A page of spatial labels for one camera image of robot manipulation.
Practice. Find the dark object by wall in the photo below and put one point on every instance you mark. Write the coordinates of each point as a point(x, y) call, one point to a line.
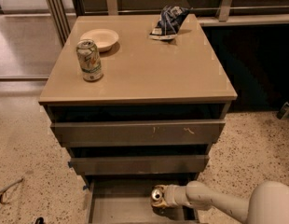
point(284, 111)

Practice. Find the small black floor object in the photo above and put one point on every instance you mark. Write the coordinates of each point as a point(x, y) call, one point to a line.
point(39, 220)

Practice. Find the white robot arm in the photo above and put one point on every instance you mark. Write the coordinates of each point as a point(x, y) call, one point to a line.
point(268, 203)

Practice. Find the green white soda can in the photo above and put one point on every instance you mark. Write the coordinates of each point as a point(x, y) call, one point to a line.
point(89, 60)

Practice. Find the white shallow bowl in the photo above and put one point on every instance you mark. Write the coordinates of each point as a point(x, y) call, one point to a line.
point(104, 39)

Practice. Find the blue chip bag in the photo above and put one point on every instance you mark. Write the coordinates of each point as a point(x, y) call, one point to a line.
point(169, 23)

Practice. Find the orange soda can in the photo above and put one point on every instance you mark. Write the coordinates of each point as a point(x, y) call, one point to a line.
point(157, 195)

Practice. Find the middle grey drawer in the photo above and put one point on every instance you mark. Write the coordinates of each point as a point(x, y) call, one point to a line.
point(142, 165)

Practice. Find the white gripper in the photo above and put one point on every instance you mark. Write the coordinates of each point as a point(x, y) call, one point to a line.
point(173, 194)

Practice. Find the open bottom grey drawer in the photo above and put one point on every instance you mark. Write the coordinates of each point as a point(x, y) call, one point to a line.
point(126, 199)

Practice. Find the top grey drawer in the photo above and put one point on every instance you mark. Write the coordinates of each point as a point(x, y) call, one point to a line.
point(138, 133)

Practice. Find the grey drawer cabinet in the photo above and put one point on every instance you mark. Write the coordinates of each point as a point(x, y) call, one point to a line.
point(143, 80)

